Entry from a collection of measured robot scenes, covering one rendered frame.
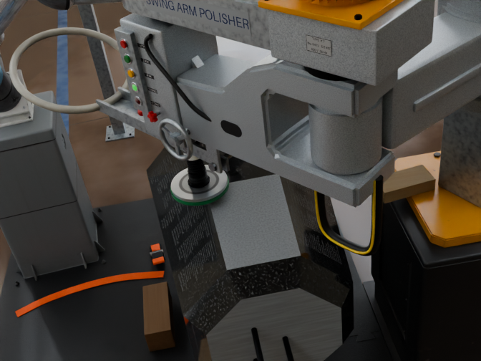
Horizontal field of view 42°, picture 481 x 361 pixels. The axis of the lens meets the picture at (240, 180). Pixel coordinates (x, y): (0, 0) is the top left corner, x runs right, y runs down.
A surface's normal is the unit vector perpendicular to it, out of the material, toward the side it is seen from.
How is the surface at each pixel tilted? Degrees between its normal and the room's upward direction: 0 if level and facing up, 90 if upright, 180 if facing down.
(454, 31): 0
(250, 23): 90
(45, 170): 90
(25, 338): 0
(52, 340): 0
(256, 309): 90
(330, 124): 90
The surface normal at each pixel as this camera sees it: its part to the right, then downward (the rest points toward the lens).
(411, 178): -0.12, -0.79
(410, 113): 0.61, 0.42
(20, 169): 0.22, 0.56
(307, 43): -0.66, 0.51
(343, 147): -0.21, 0.61
